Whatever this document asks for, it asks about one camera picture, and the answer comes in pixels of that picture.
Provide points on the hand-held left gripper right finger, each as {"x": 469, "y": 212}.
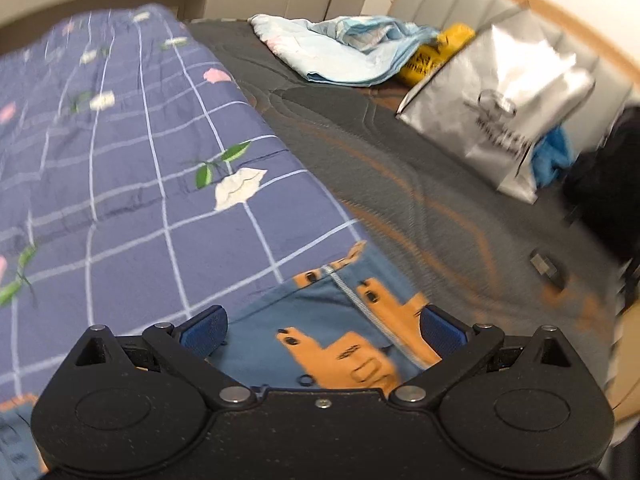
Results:
{"x": 442, "y": 331}

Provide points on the yellow bag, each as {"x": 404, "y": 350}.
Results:
{"x": 435, "y": 55}

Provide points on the light blue crumpled cloth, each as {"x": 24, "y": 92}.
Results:
{"x": 345, "y": 47}

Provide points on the blue pants with orange print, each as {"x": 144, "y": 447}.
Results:
{"x": 320, "y": 330}

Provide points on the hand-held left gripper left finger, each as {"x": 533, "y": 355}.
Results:
{"x": 202, "y": 332}

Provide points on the silver bag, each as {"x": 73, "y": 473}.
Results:
{"x": 505, "y": 100}

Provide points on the blue checked floral blanket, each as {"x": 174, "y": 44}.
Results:
{"x": 125, "y": 170}

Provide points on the bright blue cloth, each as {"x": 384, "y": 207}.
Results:
{"x": 550, "y": 155}

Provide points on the dark grey mattress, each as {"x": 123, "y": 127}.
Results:
{"x": 400, "y": 160}

